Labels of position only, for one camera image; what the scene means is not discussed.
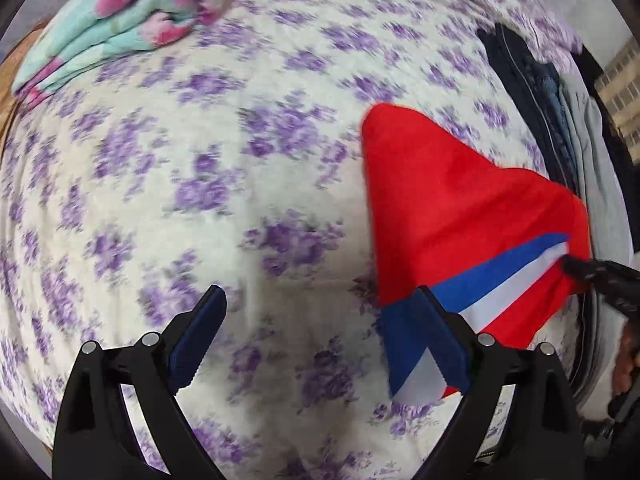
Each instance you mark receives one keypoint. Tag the right hand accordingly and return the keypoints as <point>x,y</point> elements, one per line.
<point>626,360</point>

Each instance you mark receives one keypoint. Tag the brown wooden headboard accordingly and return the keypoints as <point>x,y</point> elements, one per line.
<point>8,71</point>

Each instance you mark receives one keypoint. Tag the dark folded pants stack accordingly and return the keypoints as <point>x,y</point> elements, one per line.
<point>534,87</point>

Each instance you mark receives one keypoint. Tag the red pants with blue-white stripe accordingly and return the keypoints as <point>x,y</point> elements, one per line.
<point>486,242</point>

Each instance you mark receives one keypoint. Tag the folded teal pink floral quilt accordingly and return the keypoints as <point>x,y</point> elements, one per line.
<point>87,33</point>

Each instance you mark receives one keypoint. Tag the purple floral bed sheet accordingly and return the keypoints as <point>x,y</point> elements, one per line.
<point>232,157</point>

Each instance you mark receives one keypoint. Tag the grey folded garment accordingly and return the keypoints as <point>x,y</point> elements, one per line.
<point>610,235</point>

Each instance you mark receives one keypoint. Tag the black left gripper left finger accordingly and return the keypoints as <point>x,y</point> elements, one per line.
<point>94,438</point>

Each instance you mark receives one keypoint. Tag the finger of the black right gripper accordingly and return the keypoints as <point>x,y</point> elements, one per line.
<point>617,284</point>

